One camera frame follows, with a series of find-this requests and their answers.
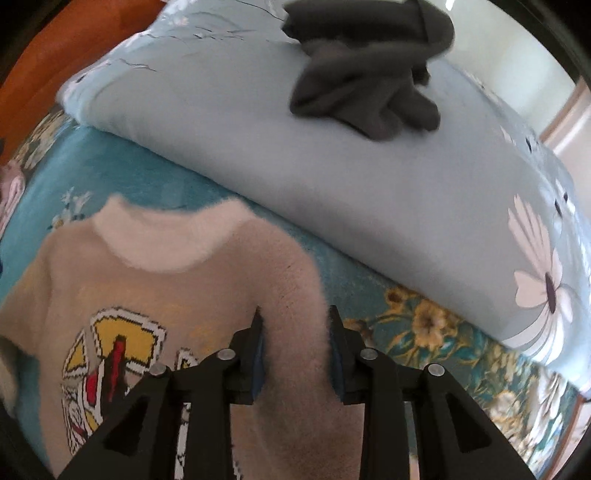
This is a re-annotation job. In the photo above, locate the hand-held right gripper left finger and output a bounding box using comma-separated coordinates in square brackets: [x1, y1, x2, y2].
[59, 306, 267, 480]

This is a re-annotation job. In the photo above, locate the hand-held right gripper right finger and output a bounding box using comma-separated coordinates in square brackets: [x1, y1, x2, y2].
[327, 305, 539, 480]

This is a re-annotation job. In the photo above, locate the beige fuzzy printed sweater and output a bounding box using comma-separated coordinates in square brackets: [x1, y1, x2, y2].
[0, 194, 370, 480]

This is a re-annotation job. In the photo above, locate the teal floral bed sheet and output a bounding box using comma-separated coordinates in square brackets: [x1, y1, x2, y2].
[0, 108, 583, 480]

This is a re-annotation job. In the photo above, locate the light blue floral quilt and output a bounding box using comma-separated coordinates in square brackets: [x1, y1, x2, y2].
[56, 0, 591, 398]

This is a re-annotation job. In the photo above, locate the dark grey garment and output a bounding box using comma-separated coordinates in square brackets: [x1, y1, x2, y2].
[281, 0, 456, 141]

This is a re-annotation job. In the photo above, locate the pink cloth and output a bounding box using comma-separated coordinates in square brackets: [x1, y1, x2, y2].
[0, 161, 26, 241]

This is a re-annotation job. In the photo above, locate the orange wooden headboard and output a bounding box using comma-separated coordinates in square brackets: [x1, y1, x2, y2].
[0, 0, 168, 167]

